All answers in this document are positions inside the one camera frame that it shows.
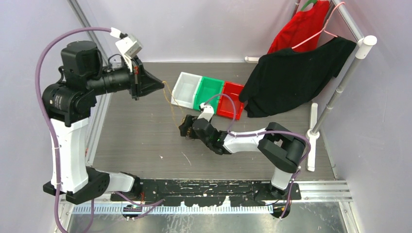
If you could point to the white clothes rack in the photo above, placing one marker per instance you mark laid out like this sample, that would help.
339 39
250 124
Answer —
365 44

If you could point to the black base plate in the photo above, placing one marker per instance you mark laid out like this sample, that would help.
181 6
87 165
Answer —
205 193

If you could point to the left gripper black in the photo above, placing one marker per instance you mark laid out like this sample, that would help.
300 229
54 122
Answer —
142 83

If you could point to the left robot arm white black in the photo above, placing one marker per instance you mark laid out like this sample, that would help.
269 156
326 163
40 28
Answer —
68 105

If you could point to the white cable duct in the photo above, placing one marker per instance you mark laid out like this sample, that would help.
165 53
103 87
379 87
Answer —
121 208

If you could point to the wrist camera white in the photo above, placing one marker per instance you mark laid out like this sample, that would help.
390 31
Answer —
207 112
129 47

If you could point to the white plastic bin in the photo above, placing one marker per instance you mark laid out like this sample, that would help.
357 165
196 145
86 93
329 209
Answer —
185 89

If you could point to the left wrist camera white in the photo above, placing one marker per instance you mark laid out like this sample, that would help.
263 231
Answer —
129 47

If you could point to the pink clothes hanger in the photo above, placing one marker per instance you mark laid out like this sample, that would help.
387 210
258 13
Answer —
324 27

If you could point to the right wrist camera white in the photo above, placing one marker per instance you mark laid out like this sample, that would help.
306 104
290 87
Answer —
207 112

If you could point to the green plastic bin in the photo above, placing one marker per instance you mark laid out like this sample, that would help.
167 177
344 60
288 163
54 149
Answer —
208 87

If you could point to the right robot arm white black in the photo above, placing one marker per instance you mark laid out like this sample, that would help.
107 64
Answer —
284 149

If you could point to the aluminium frame post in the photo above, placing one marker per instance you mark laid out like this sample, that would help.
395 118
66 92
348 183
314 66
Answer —
74 4

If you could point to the green clothes hanger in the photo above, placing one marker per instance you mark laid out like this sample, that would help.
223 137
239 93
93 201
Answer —
308 3

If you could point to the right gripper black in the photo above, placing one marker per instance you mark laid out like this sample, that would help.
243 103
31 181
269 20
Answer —
187 123

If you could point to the red shirt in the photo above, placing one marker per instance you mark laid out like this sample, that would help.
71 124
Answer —
302 25

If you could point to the black shirt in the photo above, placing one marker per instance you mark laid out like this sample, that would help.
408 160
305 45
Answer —
286 79

